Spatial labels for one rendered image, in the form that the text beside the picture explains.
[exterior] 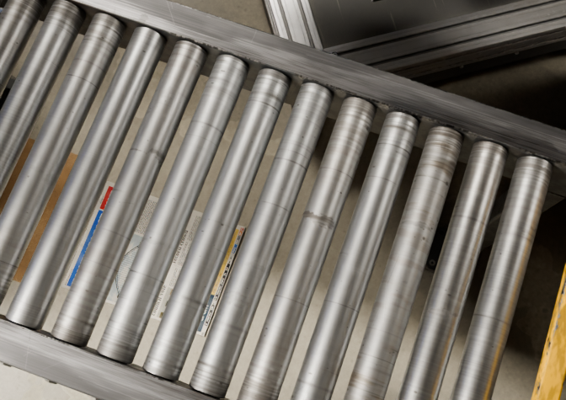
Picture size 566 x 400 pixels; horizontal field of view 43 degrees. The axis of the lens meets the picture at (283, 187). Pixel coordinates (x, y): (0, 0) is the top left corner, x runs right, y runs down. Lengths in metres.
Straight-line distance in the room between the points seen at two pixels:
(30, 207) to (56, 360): 0.21
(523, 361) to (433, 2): 0.88
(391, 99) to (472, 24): 0.77
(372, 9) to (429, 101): 0.76
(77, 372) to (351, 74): 0.55
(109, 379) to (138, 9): 0.52
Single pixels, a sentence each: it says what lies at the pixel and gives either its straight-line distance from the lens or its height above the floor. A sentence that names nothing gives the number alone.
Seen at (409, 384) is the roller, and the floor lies 0.79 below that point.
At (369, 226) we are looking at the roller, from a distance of 0.97.
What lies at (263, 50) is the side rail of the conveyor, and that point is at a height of 0.80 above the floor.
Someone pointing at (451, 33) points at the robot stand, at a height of 0.23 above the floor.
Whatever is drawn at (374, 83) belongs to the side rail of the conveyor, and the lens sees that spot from 1.03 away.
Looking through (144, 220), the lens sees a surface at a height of 0.01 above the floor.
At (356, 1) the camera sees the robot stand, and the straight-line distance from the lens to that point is 1.77.
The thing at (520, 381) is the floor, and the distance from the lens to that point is 1.83.
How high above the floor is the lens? 1.74
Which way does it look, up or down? 75 degrees down
